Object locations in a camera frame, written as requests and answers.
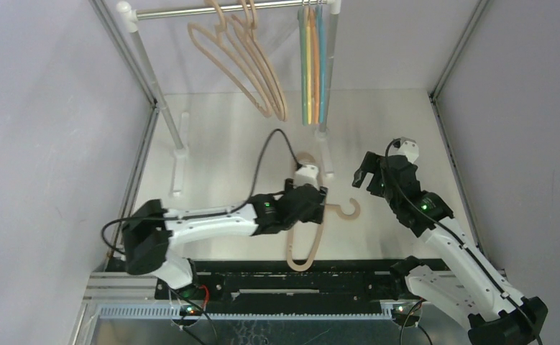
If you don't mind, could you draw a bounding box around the left black camera cable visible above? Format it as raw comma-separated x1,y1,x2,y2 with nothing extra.
100,128,303,258

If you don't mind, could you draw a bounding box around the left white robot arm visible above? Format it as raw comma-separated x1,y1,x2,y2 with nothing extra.
121,178,328,300

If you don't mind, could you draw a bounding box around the orange wire hanger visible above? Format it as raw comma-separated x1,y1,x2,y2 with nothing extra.
309,6,321,124

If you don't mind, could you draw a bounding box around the right black camera cable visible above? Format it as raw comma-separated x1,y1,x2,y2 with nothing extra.
383,139,546,345

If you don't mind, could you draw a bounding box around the yellow wire hanger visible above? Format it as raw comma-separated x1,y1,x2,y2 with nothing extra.
303,6,313,124

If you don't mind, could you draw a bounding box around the black camera cable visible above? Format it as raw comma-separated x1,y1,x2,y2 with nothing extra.
383,139,546,345
100,128,303,258

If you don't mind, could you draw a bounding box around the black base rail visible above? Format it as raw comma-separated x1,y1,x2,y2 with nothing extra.
182,259,421,316

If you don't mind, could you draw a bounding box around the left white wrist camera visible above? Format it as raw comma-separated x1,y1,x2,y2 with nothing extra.
293,164,320,189

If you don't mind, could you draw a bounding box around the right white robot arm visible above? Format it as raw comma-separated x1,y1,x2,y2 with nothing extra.
352,152,548,344

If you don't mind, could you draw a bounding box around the white clothes rack frame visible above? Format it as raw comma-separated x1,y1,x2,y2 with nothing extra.
116,1,341,196

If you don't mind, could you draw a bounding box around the beige plastic hanger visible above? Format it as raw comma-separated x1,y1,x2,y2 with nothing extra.
285,152,361,272
227,1,276,118
246,1,288,122
187,1,258,109

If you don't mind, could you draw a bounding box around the blue wire hanger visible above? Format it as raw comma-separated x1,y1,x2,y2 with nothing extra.
315,4,327,124

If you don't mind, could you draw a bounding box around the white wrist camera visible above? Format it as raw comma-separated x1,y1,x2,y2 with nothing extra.
293,164,320,189
388,137,420,164

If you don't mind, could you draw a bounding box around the green wire hanger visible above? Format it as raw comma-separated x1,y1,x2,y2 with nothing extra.
297,6,308,126

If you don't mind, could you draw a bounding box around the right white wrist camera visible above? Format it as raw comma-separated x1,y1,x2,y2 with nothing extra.
388,137,420,164

